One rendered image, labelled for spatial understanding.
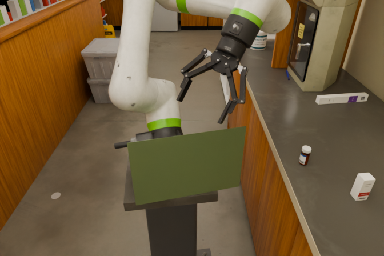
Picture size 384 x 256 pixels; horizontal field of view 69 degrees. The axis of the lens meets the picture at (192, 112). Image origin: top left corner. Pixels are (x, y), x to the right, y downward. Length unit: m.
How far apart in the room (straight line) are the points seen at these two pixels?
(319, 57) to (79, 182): 2.00
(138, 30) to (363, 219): 0.92
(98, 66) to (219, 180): 2.63
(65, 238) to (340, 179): 1.72
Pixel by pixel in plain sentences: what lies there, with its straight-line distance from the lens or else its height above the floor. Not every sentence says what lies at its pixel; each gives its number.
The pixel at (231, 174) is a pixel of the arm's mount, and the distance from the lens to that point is 0.98.
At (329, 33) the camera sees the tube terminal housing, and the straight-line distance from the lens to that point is 1.67.
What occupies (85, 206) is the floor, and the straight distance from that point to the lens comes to 2.34.
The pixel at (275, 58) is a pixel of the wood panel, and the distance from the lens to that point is 2.02.
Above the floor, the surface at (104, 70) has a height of 0.44.
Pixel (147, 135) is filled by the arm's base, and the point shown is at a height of 1.09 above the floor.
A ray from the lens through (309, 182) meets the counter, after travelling 1.12.
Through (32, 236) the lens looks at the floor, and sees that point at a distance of 2.31.
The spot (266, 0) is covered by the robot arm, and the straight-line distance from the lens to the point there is 0.78.
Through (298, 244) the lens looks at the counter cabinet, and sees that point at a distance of 1.16.
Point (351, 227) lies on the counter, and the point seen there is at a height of 0.94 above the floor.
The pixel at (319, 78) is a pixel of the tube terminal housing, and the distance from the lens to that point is 1.75.
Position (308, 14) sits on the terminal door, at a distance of 1.74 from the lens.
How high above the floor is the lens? 1.67
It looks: 31 degrees down
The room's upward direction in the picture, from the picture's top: straight up
